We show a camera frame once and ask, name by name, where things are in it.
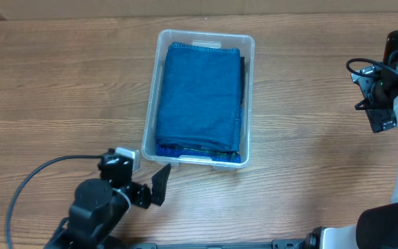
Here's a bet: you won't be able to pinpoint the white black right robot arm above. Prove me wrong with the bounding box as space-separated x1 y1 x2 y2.
272 30 398 248

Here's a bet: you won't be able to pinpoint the blue denim jeans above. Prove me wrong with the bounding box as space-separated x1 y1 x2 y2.
155 42 242 152

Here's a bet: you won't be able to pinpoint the blue sparkly cloth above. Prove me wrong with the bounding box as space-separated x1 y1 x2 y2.
155 142 241 163

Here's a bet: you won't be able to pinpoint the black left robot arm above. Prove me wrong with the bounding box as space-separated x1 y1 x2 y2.
45 152 171 248

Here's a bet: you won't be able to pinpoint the black cloth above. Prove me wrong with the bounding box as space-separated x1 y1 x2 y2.
240 57 245 104

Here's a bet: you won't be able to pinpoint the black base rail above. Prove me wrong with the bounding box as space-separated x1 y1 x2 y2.
125 239 304 249

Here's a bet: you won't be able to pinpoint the clear plastic storage bin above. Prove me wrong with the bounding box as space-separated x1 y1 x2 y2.
141 29 256 171

